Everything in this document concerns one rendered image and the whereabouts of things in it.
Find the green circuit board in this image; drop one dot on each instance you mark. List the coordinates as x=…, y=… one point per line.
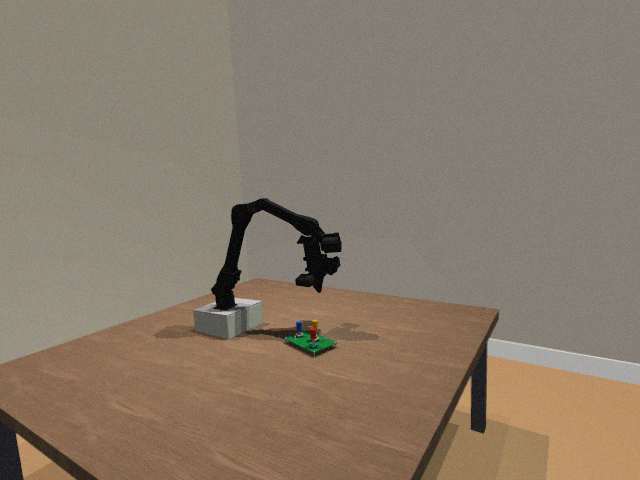
x=309, y=339

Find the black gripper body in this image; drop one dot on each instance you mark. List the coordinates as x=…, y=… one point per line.
x=307, y=280

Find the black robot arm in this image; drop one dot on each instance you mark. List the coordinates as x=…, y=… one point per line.
x=241, y=216

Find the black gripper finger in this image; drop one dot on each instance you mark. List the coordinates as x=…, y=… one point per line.
x=317, y=286
x=321, y=281

